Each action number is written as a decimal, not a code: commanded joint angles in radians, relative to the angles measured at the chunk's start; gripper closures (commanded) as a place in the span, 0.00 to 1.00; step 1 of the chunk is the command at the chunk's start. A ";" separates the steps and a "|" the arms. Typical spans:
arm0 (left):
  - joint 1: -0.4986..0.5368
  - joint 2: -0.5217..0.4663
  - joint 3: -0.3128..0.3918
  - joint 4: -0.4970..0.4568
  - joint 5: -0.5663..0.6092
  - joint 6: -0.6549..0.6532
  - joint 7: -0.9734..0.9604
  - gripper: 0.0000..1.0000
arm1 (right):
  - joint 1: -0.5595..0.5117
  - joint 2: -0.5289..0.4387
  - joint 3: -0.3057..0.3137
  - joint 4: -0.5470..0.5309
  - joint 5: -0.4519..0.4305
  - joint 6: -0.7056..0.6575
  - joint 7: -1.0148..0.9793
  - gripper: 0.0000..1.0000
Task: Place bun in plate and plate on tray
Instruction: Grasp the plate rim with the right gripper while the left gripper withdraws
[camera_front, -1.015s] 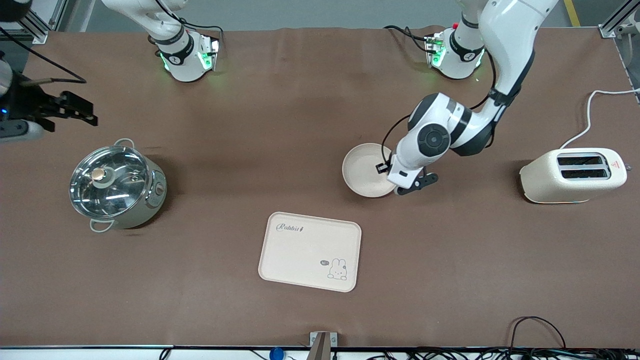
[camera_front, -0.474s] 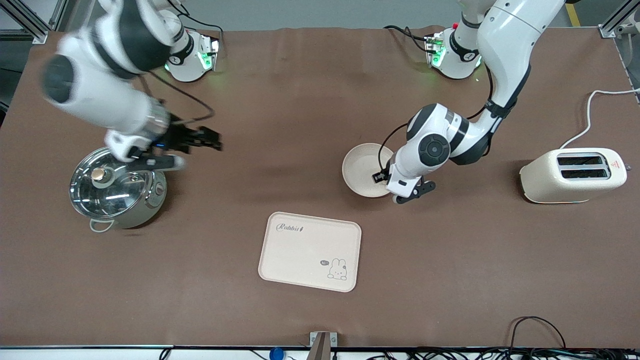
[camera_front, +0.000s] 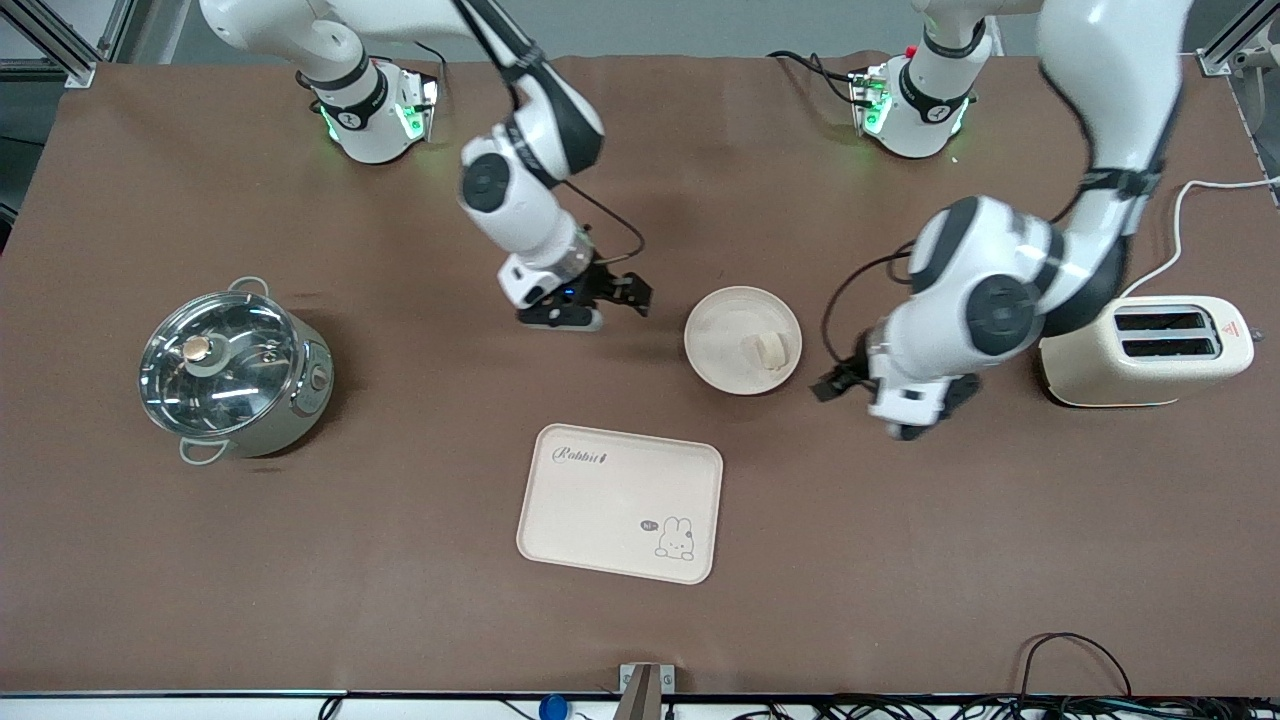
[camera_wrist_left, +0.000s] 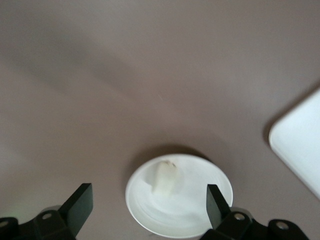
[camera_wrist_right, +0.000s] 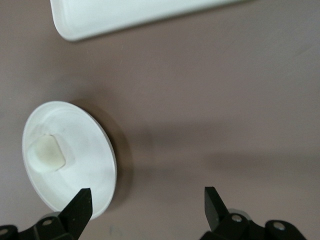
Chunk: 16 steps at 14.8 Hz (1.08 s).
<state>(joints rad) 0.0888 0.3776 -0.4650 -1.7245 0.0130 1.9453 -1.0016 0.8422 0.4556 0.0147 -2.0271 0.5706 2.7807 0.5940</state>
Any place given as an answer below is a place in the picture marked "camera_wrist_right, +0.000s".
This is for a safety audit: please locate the cream rabbit print tray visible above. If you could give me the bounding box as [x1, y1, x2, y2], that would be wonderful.
[49, 0, 249, 42]

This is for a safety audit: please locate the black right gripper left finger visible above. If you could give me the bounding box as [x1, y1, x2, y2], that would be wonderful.
[0, 187, 94, 240]

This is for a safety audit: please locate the round cream plate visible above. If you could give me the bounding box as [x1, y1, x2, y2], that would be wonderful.
[21, 100, 118, 222]

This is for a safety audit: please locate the small white steamed bun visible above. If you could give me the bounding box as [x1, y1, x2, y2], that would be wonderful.
[26, 134, 67, 174]

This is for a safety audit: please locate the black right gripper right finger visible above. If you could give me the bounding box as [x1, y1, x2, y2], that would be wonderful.
[204, 186, 305, 240]

